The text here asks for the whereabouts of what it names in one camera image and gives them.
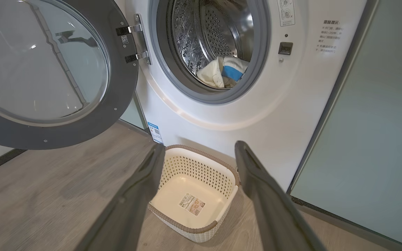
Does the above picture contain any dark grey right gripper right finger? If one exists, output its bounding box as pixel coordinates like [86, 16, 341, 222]
[234, 140, 328, 251]

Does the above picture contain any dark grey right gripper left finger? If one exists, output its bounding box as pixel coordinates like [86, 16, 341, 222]
[75, 143, 167, 251]

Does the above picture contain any washing machine glass door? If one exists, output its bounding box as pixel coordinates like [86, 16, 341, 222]
[0, 0, 140, 151]

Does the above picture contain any cream garment with blue print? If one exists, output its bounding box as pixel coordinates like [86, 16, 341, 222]
[196, 56, 251, 89]

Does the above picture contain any white front-load washing machine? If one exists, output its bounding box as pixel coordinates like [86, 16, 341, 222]
[113, 0, 378, 193]

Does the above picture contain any chrome door hinge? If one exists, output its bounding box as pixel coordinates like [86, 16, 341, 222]
[116, 13, 152, 66]

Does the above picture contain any stainless steel washing machine drum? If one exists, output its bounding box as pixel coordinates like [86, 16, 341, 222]
[171, 0, 254, 90]

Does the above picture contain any basket product label sticker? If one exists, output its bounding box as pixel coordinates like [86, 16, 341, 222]
[178, 194, 206, 217]

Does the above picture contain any white perforated laundry basket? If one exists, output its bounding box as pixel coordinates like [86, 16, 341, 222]
[147, 144, 240, 243]

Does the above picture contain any blue energy label sticker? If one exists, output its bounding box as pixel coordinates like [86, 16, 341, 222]
[147, 122, 164, 144]

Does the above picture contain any pale green plain cabinet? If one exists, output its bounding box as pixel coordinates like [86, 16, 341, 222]
[287, 0, 402, 251]

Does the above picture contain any white warning pictogram sticker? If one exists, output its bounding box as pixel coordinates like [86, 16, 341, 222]
[277, 0, 296, 28]

